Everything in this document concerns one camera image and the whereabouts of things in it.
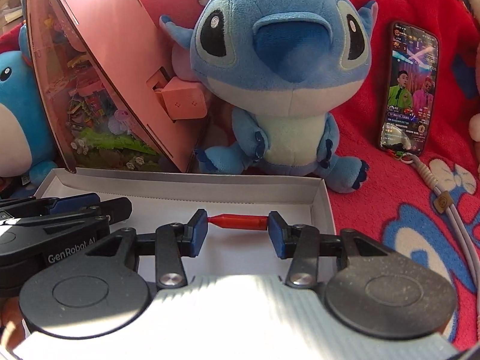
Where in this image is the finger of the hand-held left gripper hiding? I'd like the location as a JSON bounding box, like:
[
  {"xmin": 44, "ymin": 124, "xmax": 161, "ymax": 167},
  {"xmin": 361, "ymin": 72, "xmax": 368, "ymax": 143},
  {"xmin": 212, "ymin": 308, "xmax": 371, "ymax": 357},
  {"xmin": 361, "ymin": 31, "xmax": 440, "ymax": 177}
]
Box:
[
  {"xmin": 0, "ymin": 192, "xmax": 101, "ymax": 219},
  {"xmin": 0, "ymin": 196, "xmax": 133, "ymax": 238}
]

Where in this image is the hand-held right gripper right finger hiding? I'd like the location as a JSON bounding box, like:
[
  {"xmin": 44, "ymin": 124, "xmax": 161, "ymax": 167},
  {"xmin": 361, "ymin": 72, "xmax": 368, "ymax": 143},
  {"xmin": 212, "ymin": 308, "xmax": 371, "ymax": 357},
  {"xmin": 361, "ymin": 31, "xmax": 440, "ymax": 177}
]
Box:
[{"xmin": 267, "ymin": 211, "xmax": 398, "ymax": 290}]

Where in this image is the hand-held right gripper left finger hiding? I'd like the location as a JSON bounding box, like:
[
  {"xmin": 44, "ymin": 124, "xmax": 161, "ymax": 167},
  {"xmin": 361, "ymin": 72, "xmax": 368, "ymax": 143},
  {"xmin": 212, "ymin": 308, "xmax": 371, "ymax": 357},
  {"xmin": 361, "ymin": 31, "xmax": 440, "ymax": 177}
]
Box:
[{"xmin": 84, "ymin": 208, "xmax": 209, "ymax": 290}]

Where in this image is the red plastic cone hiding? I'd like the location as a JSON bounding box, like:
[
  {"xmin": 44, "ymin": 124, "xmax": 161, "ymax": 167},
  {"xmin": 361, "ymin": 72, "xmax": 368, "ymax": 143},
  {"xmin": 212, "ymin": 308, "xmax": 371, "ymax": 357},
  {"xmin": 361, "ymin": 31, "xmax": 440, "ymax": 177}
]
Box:
[{"xmin": 207, "ymin": 213, "xmax": 271, "ymax": 231}]

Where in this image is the white cardboard box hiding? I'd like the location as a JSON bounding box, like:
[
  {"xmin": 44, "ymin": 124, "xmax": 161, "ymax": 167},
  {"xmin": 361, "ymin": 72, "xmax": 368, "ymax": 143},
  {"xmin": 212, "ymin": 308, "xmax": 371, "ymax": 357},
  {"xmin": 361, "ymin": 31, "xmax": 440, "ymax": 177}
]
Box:
[{"xmin": 33, "ymin": 167, "xmax": 337, "ymax": 284}]

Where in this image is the round blue mouse plush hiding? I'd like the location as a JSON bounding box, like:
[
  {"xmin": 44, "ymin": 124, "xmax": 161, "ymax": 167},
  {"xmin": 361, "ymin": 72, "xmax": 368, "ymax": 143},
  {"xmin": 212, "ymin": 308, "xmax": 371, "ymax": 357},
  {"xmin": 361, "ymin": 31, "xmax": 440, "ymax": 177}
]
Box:
[{"xmin": 0, "ymin": 26, "xmax": 59, "ymax": 178}]

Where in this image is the blue alien plush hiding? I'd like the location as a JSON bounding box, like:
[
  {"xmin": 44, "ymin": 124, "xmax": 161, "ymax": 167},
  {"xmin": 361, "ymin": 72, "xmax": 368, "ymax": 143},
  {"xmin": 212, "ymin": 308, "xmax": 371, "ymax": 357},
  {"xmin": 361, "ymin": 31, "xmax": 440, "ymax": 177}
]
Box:
[{"xmin": 159, "ymin": 0, "xmax": 379, "ymax": 194}]

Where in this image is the pink triangular display case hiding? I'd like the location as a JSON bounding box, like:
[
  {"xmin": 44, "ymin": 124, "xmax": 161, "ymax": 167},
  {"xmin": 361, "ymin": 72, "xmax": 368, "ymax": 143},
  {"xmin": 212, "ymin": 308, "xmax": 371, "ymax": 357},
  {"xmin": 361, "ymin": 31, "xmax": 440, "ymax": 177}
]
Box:
[{"xmin": 24, "ymin": 0, "xmax": 209, "ymax": 173}]

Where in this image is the photo card pack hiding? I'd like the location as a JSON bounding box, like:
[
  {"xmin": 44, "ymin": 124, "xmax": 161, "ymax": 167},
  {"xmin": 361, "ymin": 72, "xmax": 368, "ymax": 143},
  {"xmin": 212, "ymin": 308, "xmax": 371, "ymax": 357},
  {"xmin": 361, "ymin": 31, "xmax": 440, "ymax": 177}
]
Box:
[{"xmin": 377, "ymin": 20, "xmax": 439, "ymax": 157}]

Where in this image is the grey phone lanyard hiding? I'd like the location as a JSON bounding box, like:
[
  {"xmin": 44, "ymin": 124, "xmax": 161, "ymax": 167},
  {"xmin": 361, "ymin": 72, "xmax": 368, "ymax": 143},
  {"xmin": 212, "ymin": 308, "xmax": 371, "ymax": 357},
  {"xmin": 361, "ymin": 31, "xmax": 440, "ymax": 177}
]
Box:
[{"xmin": 388, "ymin": 150, "xmax": 480, "ymax": 279}]

